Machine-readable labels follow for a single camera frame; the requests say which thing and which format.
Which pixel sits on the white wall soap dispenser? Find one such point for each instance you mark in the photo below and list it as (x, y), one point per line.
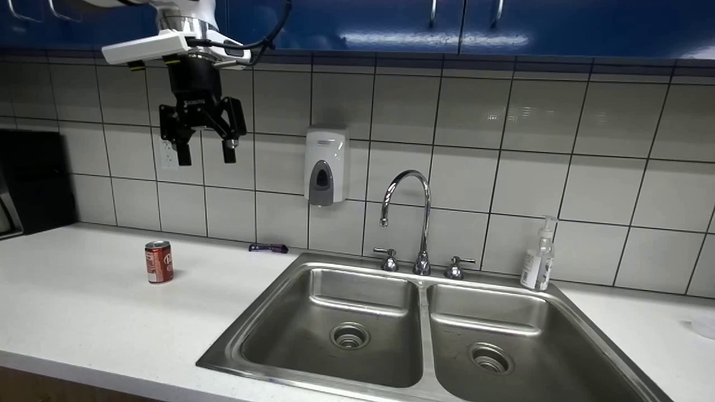
(325, 166)

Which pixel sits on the stainless steel double sink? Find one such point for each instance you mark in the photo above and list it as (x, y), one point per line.
(421, 337)

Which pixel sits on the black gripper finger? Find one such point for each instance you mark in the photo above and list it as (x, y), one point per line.
(181, 148)
(229, 148)

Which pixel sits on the black appliance on counter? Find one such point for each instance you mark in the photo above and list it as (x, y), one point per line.
(34, 185)

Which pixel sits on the chrome gooseneck faucet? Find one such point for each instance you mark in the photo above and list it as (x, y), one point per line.
(417, 218)

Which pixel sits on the right sink drain strainer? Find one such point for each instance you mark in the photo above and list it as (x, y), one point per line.
(491, 358)

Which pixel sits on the right faucet handle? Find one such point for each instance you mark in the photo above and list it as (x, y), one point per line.
(457, 270)

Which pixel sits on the red soda can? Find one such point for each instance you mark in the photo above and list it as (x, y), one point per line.
(160, 263)

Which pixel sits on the faucet handle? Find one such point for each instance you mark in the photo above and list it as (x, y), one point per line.
(389, 260)
(457, 270)

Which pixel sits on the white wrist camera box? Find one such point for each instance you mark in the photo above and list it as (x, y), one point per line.
(170, 44)

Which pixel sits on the clear pump soap bottle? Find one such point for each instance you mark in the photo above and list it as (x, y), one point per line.
(540, 260)

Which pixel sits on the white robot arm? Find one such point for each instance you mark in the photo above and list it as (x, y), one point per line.
(191, 16)

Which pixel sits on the left faucet handle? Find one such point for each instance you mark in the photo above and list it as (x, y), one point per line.
(389, 260)

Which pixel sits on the purple pen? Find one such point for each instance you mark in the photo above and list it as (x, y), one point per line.
(282, 248)

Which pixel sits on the blue upper cabinets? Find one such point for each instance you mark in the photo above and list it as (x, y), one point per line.
(653, 31)

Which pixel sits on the sink drain strainer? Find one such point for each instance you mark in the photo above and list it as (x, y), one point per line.
(349, 337)
(491, 358)

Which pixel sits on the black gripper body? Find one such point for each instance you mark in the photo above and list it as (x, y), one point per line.
(200, 103)

